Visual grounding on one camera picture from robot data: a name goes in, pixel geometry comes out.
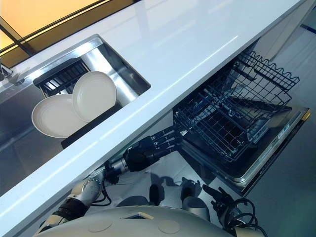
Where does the stainless steel sink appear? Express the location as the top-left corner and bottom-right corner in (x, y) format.
(0, 34), (152, 173)

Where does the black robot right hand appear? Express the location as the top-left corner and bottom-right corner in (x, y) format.
(202, 184), (238, 223)

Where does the chrome faucet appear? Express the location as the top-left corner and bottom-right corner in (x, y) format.
(0, 63), (32, 87)

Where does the steel dishwasher door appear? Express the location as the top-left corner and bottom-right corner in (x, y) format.
(179, 100), (312, 197)

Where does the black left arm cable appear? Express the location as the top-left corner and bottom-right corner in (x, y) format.
(92, 166), (119, 207)

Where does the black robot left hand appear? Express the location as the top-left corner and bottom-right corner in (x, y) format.
(122, 125), (184, 173)

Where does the silver robot torso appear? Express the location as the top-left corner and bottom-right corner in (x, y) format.
(38, 204), (239, 237)

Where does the cream round plate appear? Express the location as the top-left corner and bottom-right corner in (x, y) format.
(72, 71), (117, 123)
(31, 95), (84, 139)

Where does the robot right leg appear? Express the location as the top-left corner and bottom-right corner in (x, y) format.
(181, 176), (216, 219)

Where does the black dish rack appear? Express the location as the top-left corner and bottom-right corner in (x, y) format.
(33, 59), (124, 149)

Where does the black wire dishwasher rack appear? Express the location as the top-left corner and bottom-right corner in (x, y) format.
(172, 50), (301, 163)

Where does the dark window frame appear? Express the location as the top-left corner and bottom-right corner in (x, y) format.
(0, 0), (139, 69)

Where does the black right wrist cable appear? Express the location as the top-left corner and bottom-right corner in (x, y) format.
(229, 197), (261, 237)

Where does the robot left leg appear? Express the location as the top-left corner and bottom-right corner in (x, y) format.
(116, 183), (165, 210)

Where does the robot leg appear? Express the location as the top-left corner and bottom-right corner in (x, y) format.
(116, 183), (165, 210)
(181, 176), (216, 219)

